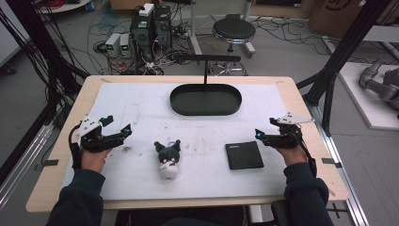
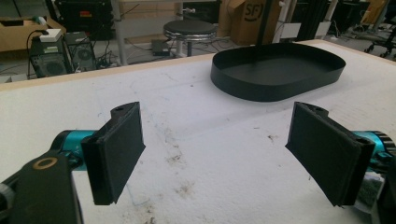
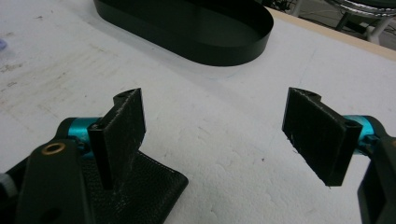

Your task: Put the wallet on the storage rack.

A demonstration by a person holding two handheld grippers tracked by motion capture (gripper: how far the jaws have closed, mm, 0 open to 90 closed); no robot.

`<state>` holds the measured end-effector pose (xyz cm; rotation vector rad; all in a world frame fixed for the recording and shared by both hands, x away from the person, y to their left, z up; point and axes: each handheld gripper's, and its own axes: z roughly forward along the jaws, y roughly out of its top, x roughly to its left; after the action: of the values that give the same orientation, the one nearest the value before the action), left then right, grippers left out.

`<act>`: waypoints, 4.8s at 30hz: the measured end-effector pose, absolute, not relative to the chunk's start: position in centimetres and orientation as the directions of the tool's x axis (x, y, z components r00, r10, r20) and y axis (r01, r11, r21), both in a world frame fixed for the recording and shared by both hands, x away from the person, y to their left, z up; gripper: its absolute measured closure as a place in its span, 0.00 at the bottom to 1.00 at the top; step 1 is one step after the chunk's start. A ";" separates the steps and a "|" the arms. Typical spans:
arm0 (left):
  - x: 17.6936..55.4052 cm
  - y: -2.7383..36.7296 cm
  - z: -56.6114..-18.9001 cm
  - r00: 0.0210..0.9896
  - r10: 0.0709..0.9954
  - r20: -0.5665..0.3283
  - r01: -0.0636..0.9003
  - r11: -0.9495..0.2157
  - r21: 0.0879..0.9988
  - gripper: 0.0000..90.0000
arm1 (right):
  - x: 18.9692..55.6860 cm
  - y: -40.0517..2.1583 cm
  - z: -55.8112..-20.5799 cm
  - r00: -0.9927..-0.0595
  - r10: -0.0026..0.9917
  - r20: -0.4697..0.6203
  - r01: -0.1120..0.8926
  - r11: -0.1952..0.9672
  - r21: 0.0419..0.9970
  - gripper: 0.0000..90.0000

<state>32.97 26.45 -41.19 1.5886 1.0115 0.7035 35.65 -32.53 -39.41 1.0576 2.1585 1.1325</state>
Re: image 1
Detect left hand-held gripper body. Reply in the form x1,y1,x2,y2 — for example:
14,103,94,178
76,115,115,154

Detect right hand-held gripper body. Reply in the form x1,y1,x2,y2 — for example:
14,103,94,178
274,111,316,150

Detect black square box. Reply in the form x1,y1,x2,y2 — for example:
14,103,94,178
224,140,265,171

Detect black and white plush toy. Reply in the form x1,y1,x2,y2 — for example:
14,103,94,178
152,138,183,182

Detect black oval tray with stand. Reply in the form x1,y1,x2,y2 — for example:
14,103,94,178
168,53,243,117

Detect person's right hand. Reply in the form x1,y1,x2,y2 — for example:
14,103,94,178
275,144,311,167

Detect person's left hand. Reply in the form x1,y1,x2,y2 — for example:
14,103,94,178
80,148,113,174

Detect wooden table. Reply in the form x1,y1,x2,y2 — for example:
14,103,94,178
24,73,350,214

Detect white table mat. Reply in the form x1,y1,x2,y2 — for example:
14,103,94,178
61,81,298,202

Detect dark tape strip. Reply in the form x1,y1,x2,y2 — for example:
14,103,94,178
321,157,343,170
33,158,60,172

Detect grey power supply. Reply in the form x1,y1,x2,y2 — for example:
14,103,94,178
104,32,122,58
119,32,133,58

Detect white platform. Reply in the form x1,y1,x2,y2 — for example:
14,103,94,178
338,61,399,132

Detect black computer tower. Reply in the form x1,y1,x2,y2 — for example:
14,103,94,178
152,5,173,50
129,11,156,63

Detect black round stool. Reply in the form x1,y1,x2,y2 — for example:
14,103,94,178
208,13,257,77

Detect white box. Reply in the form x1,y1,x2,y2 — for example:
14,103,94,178
137,2,155,18

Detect white table leg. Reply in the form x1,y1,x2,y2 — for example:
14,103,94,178
187,0,203,57

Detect large cardboard box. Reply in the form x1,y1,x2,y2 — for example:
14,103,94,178
308,0,399,40

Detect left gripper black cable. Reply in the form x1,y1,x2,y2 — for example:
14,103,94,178
68,122,84,171

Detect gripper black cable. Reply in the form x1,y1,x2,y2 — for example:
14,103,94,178
68,122,84,171
294,131,318,179

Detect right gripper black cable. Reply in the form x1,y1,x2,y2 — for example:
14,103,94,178
294,131,318,179

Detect aluminium rail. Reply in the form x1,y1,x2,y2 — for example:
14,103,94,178
308,103,372,226
0,122,55,210

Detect black metal frame with cables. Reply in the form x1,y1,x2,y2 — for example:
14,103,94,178
0,0,91,186

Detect tangle of floor cables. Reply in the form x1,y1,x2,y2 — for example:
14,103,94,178
59,4,197,76

